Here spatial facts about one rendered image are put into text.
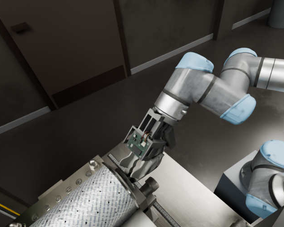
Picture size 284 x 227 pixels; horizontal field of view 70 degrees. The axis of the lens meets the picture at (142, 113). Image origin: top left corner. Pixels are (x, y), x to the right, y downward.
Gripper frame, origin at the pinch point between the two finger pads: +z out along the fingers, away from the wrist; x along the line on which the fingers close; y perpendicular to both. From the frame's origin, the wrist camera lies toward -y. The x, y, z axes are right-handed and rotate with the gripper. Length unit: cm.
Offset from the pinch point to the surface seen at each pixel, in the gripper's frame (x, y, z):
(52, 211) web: -3.1, 17.8, 9.7
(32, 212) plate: -23.2, 4.1, 35.7
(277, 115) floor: 7, -208, -56
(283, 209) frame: 27.5, 10.8, -19.8
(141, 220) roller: 9.9, 3.4, 4.0
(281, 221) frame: 28.0, 11.8, -18.5
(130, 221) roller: 7.9, 3.8, 6.4
